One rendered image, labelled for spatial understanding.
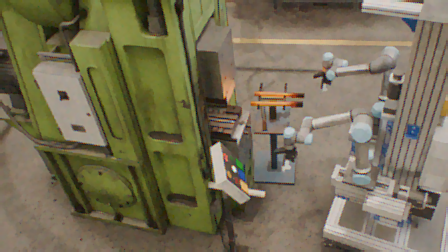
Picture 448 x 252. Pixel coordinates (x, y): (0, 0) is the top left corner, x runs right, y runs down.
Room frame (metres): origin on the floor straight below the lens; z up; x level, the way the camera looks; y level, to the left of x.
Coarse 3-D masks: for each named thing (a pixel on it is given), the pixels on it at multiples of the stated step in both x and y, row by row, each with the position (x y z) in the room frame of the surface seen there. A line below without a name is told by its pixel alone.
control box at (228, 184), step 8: (216, 144) 2.16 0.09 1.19; (216, 152) 2.09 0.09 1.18; (224, 152) 2.10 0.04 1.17; (216, 160) 2.02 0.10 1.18; (224, 160) 2.01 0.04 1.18; (240, 160) 2.17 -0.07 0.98; (216, 168) 1.96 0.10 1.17; (224, 168) 1.93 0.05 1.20; (232, 168) 2.00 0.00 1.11; (216, 176) 1.89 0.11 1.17; (224, 176) 1.86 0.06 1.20; (232, 176) 1.91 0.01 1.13; (224, 184) 1.83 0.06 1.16; (232, 184) 1.83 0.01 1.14; (240, 184) 1.90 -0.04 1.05; (232, 192) 1.83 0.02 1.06; (240, 192) 1.83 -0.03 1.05; (240, 200) 1.83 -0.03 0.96
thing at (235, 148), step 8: (216, 112) 2.79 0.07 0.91; (240, 120) 2.66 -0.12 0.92; (248, 120) 2.69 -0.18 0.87; (240, 128) 2.57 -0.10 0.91; (248, 128) 2.68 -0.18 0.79; (240, 136) 2.48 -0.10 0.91; (248, 136) 2.66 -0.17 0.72; (224, 144) 2.44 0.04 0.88; (232, 144) 2.42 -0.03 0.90; (240, 144) 2.46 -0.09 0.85; (248, 144) 2.64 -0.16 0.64; (232, 152) 2.43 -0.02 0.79; (240, 152) 2.44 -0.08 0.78; (248, 152) 2.63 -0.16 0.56
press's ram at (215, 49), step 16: (208, 32) 2.65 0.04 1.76; (224, 32) 2.63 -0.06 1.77; (208, 48) 2.46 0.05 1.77; (224, 48) 2.52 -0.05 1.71; (208, 64) 2.44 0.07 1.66; (224, 64) 2.49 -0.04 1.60; (208, 80) 2.45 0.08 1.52; (224, 80) 2.46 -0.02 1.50; (208, 96) 2.45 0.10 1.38; (224, 96) 2.42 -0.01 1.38
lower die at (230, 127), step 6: (210, 114) 2.69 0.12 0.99; (216, 114) 2.68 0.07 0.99; (222, 114) 2.67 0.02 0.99; (210, 120) 2.62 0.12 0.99; (216, 120) 2.60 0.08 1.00; (222, 120) 2.59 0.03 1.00; (210, 126) 2.56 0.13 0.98; (216, 126) 2.55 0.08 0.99; (222, 126) 2.54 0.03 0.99; (228, 126) 2.53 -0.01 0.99; (234, 126) 2.55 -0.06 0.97; (210, 132) 2.52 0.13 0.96; (216, 132) 2.50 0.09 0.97; (228, 132) 2.47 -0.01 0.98
